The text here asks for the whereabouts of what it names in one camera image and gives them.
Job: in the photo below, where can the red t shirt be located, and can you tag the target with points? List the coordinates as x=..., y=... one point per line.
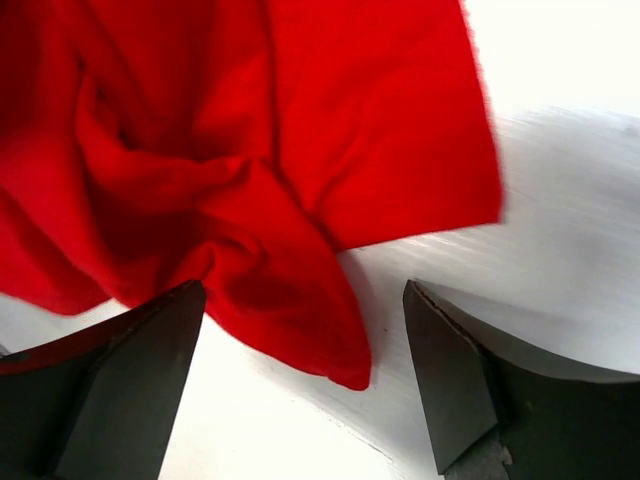
x=243, y=144

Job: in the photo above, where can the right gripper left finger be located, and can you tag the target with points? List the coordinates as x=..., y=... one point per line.
x=101, y=403

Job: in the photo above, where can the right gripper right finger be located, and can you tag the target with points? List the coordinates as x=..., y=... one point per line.
x=498, y=407

